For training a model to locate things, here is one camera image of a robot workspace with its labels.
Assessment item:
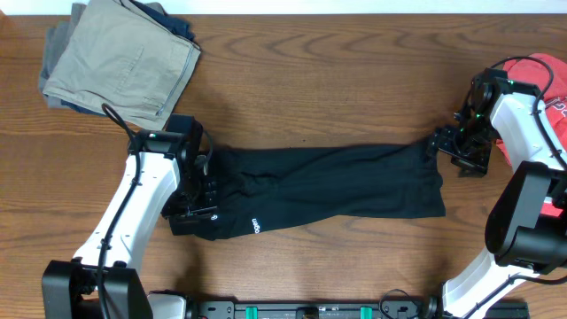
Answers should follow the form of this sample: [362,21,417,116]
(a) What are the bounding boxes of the black t-shirt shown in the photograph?
[169,140,446,240]

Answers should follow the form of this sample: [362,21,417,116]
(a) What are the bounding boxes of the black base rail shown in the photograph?
[145,287,531,319]

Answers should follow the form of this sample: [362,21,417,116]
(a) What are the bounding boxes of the red printed t-shirt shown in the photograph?
[494,52,567,218]

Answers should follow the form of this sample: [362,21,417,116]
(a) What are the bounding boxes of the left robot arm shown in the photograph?
[42,128,216,318]

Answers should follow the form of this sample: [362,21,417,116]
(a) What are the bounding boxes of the khaki folded trousers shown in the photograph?
[43,0,200,130]

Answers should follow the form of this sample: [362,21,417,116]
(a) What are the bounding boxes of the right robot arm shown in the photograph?
[422,66,566,318]

